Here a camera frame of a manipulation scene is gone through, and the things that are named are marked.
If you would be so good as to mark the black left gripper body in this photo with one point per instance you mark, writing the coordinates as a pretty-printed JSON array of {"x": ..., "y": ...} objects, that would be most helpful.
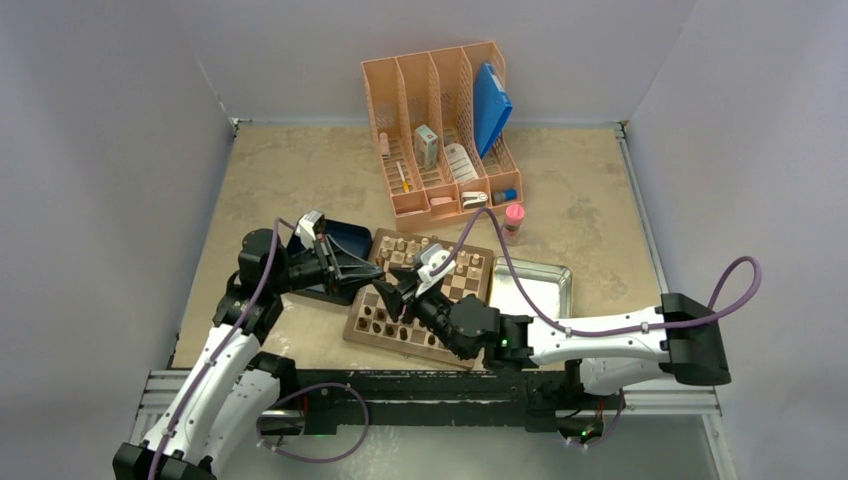
[{"x": 311, "y": 269}]

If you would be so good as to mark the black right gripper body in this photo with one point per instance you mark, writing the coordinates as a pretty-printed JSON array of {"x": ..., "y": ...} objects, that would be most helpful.
[{"x": 431, "y": 309}]

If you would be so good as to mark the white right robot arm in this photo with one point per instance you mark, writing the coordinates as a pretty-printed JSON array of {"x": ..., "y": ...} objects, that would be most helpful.
[{"x": 679, "y": 337}]

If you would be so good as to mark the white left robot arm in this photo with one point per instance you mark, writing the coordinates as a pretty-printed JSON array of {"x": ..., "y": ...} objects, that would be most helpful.
[{"x": 233, "y": 380}]

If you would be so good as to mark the wooden chess board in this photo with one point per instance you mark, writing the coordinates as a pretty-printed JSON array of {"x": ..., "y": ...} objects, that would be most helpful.
[{"x": 454, "y": 286}]

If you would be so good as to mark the light chess pieces row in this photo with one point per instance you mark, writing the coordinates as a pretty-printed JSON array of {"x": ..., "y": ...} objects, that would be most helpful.
[{"x": 401, "y": 251}]

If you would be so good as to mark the dark blue tin tray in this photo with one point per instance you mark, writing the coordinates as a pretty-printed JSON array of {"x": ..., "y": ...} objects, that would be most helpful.
[{"x": 357, "y": 240}]

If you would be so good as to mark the yellow pen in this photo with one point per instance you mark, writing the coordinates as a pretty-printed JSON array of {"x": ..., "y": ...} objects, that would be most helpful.
[{"x": 404, "y": 182}]

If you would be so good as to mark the white stapler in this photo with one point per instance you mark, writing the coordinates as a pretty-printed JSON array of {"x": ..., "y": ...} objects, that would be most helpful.
[{"x": 470, "y": 200}]

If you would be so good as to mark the pink cap bottle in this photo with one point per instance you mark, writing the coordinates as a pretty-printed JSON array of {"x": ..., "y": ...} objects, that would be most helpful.
[{"x": 513, "y": 219}]

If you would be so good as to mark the blue cap glue stick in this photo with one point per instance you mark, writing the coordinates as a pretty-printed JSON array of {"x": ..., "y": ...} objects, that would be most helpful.
[{"x": 503, "y": 196}]

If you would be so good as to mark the white labelled packet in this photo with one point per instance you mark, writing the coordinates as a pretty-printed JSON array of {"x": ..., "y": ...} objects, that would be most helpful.
[{"x": 460, "y": 163}]

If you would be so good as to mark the white red small box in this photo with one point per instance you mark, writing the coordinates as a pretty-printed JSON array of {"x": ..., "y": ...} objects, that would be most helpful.
[{"x": 426, "y": 147}]

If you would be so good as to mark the orange file organizer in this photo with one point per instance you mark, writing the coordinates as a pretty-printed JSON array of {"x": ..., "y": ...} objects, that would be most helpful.
[{"x": 434, "y": 88}]

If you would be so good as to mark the blue folder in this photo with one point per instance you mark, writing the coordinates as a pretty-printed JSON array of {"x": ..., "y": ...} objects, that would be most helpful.
[{"x": 492, "y": 108}]

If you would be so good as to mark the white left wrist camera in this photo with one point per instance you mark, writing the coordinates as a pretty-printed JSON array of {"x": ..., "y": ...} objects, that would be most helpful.
[{"x": 310, "y": 229}]

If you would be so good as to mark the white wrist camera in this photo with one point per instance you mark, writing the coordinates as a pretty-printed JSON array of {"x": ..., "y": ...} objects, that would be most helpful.
[
  {"x": 432, "y": 264},
  {"x": 310, "y": 229}
]

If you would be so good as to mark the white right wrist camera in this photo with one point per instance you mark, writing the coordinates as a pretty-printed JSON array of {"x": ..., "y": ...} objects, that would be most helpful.
[{"x": 432, "y": 264}]

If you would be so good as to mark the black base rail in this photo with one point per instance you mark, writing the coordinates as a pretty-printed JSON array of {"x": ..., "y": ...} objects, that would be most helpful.
[{"x": 537, "y": 401}]

